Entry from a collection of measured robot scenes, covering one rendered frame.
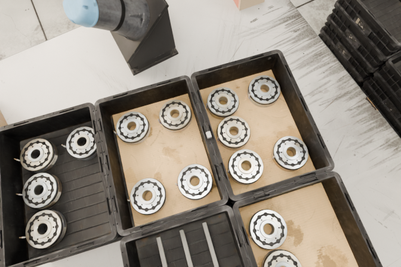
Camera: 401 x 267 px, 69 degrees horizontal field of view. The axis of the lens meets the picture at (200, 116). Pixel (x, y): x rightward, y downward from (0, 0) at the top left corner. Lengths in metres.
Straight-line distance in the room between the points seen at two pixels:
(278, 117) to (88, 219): 0.66
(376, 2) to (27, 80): 1.69
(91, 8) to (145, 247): 0.70
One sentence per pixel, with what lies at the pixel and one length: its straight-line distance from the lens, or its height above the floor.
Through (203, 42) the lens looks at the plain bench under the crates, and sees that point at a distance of 1.24.
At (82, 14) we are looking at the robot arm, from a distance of 0.95.
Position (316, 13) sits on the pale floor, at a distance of 2.36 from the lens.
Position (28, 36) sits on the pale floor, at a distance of 2.51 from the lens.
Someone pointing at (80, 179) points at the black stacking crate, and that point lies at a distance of 0.99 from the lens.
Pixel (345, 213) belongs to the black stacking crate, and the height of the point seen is 0.89.
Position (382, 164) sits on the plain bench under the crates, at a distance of 1.19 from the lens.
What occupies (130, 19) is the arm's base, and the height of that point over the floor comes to 0.96.
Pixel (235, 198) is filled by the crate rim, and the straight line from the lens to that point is 0.80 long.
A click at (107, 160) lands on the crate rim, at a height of 0.92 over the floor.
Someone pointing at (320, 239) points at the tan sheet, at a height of 0.83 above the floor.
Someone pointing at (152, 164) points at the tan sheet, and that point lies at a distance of 0.93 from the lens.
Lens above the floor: 1.72
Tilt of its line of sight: 69 degrees down
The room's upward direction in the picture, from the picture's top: 6 degrees counter-clockwise
